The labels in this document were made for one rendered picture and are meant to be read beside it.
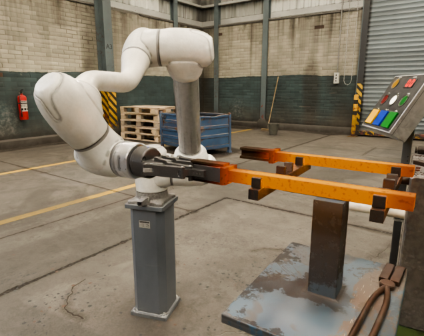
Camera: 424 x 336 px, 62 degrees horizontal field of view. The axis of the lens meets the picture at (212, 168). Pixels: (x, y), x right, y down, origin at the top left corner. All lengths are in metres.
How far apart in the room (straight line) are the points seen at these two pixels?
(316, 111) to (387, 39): 2.28
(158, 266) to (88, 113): 1.11
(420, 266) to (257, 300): 0.53
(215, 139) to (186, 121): 4.71
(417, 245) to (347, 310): 0.40
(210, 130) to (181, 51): 4.84
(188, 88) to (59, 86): 0.67
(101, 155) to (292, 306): 0.54
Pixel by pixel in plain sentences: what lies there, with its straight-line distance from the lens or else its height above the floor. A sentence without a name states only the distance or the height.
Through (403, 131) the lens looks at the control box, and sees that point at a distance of 1.67.
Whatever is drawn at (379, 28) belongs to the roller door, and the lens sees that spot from 9.46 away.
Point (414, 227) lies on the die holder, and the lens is 1.12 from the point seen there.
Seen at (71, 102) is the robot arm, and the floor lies 1.11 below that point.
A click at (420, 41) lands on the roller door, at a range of 9.26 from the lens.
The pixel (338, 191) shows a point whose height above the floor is 0.97.
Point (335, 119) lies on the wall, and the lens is 9.64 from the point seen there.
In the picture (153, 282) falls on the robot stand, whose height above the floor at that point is 0.20.
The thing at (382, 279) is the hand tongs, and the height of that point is 0.72.
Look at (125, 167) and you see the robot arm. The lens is 0.85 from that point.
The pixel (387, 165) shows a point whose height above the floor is 0.98.
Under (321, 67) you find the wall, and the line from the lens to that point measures 9.77.
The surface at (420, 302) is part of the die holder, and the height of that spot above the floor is 0.56.
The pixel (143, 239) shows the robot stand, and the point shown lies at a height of 0.42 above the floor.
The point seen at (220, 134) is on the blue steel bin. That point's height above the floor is 0.35.
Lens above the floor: 1.14
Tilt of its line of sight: 13 degrees down
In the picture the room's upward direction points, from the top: straight up
